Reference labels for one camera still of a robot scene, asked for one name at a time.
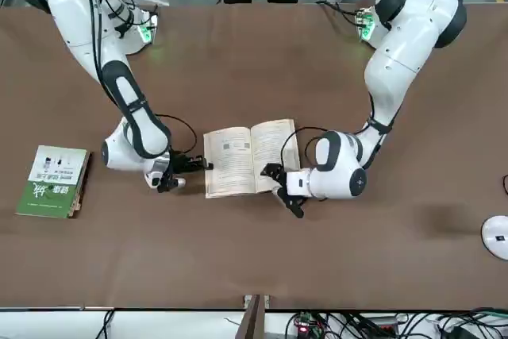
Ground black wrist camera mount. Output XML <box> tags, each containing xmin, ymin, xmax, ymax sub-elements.
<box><xmin>156</xmin><ymin>174</ymin><xmax>187</xmax><ymax>195</ymax></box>

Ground white desk lamp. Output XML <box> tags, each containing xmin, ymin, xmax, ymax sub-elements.
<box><xmin>480</xmin><ymin>214</ymin><xmax>508</xmax><ymax>261</ymax></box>

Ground blue white cover paperback book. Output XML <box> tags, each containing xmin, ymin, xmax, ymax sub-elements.
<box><xmin>203</xmin><ymin>117</ymin><xmax>302</xmax><ymax>199</ymax></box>

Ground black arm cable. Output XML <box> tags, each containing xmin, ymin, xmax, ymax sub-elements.
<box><xmin>77</xmin><ymin>0</ymin><xmax>198</xmax><ymax>157</ymax></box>
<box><xmin>280</xmin><ymin>126</ymin><xmax>392</xmax><ymax>171</ymax></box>

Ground red-lit circuit board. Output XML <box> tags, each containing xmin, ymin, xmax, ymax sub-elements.
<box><xmin>291</xmin><ymin>310</ymin><xmax>323</xmax><ymax>334</ymax></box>

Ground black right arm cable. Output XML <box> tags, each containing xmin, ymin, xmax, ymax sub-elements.
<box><xmin>77</xmin><ymin>0</ymin><xmax>198</xmax><ymax>157</ymax></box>

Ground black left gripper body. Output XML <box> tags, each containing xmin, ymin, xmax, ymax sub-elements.
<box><xmin>274</xmin><ymin>171</ymin><xmax>288</xmax><ymax>197</ymax></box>

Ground green white cover book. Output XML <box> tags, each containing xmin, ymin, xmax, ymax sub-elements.
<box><xmin>14</xmin><ymin>144</ymin><xmax>93</xmax><ymax>220</ymax></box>

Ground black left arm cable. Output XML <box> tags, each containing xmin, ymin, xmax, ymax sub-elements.
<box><xmin>280</xmin><ymin>126</ymin><xmax>392</xmax><ymax>171</ymax></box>

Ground grey usb hub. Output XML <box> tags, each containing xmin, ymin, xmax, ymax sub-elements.
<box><xmin>368</xmin><ymin>314</ymin><xmax>399</xmax><ymax>331</ymax></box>

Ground aluminium divider post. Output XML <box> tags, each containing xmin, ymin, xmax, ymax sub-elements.
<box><xmin>242</xmin><ymin>294</ymin><xmax>272</xmax><ymax>339</ymax></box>

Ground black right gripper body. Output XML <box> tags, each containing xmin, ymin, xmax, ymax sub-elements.
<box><xmin>169</xmin><ymin>150</ymin><xmax>195</xmax><ymax>175</ymax></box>

